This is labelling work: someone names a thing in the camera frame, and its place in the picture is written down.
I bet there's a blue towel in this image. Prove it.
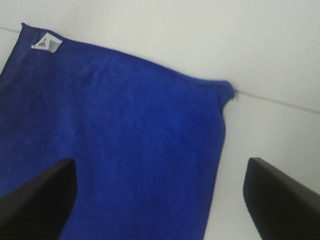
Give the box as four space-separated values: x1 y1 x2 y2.
0 24 235 240

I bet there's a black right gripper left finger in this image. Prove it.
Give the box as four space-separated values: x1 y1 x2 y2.
0 159 77 240

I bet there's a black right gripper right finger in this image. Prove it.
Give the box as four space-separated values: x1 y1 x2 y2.
242 157 320 240

